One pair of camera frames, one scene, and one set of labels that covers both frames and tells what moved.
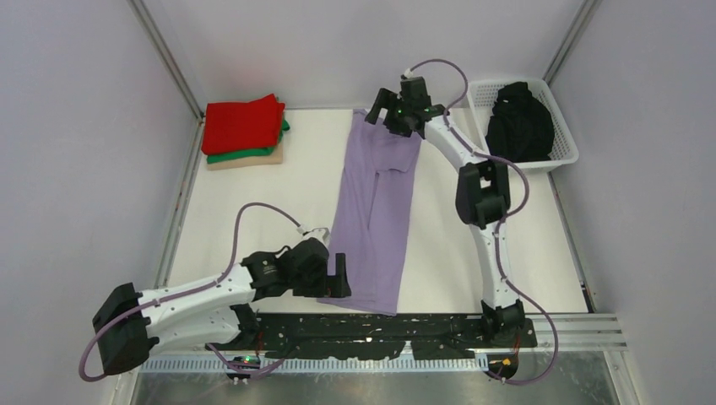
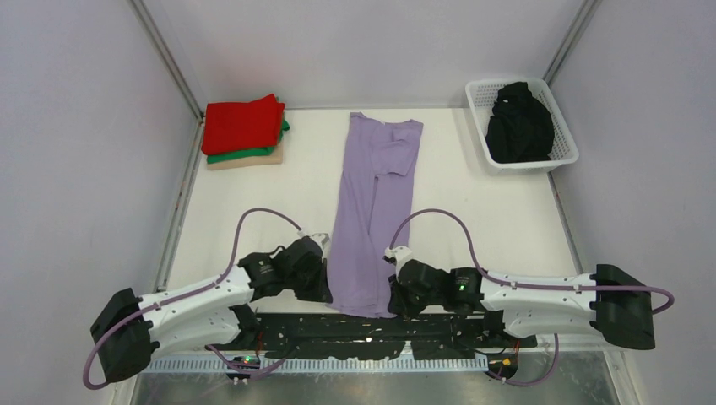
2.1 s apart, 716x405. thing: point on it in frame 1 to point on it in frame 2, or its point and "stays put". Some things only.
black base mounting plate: x=379 y=337 stays put
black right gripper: x=386 y=99 to x=399 y=304
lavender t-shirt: x=373 y=213 stays put
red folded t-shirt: x=241 y=126 stays put
